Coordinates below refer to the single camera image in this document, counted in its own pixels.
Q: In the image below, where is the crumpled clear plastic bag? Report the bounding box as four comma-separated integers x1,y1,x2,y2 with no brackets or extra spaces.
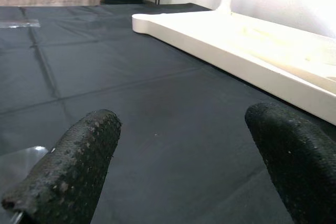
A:
0,144,50,190

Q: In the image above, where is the white plastic table top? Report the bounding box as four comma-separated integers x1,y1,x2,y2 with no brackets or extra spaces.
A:
131,10,336,126

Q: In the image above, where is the black cloth cover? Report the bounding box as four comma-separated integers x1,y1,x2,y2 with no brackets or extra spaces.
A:
0,3,336,224

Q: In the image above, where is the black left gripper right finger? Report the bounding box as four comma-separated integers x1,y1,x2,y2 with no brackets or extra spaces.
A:
244,102,336,224

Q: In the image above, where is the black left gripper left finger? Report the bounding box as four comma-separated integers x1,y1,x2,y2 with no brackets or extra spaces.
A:
1,109,122,224

